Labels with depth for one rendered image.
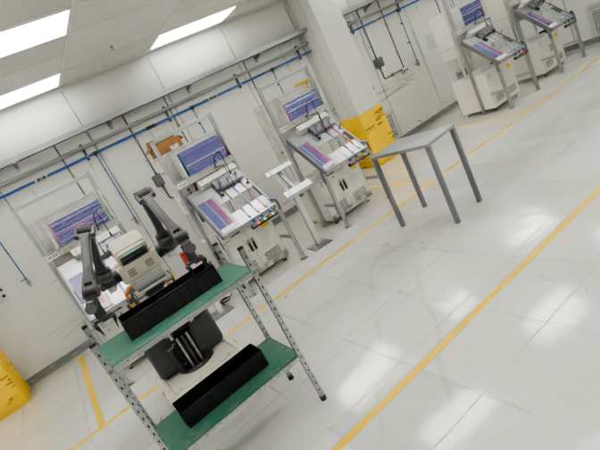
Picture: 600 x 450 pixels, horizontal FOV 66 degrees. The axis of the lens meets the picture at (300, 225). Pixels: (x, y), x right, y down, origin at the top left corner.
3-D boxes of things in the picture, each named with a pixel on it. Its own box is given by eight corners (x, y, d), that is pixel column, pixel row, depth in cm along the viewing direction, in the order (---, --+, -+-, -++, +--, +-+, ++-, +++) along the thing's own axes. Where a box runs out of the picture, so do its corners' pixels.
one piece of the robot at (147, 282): (142, 311, 308) (125, 284, 302) (179, 287, 319) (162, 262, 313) (146, 316, 294) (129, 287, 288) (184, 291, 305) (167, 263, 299)
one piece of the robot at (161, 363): (164, 384, 362) (106, 296, 341) (222, 341, 384) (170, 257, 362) (174, 399, 333) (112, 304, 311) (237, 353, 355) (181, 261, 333)
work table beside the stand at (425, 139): (459, 223, 422) (427, 144, 401) (401, 227, 479) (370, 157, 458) (482, 200, 445) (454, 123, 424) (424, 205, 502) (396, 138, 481)
